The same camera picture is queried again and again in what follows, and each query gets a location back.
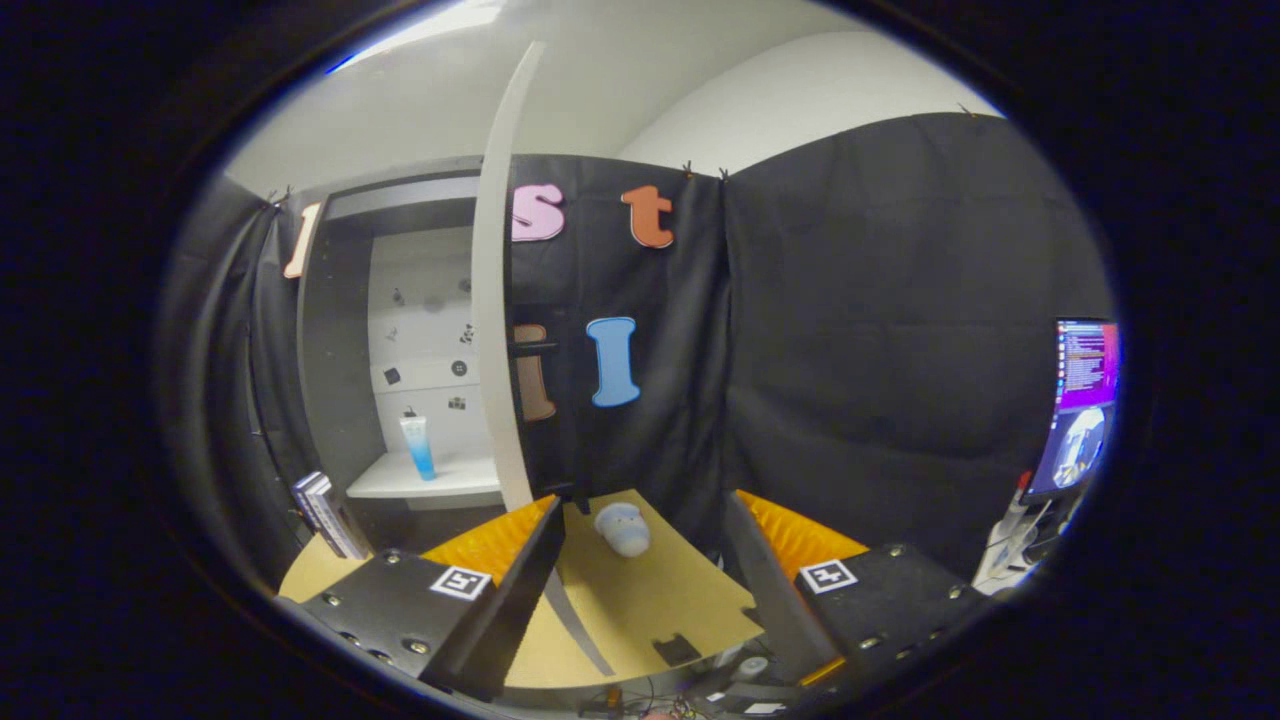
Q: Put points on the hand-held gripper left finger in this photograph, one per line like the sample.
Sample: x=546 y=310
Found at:
x=512 y=620

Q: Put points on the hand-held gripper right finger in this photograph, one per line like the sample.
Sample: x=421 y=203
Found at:
x=780 y=610

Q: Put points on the blue gradient tube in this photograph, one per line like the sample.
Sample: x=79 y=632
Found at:
x=420 y=450

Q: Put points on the white cabinet door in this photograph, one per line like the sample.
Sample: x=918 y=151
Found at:
x=488 y=330

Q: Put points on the white round device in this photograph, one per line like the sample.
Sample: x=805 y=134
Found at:
x=752 y=665

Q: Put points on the small black flat piece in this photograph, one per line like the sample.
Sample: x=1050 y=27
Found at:
x=677 y=650

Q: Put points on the pale blue plush toy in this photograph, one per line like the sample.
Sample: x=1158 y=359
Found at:
x=622 y=530

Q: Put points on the white cabinet shelf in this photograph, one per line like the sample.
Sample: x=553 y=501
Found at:
x=400 y=482

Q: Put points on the grey cover book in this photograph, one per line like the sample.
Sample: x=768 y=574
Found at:
x=342 y=520

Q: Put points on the white spine book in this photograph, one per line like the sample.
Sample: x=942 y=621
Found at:
x=325 y=515

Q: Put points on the white bottle red cap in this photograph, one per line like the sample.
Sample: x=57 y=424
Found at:
x=1008 y=545

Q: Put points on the black backdrop cloth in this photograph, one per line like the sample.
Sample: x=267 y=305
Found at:
x=850 y=350

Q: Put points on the dark grey cabinet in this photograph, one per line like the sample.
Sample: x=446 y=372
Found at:
x=335 y=380

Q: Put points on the computer monitor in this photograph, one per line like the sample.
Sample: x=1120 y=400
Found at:
x=1085 y=380

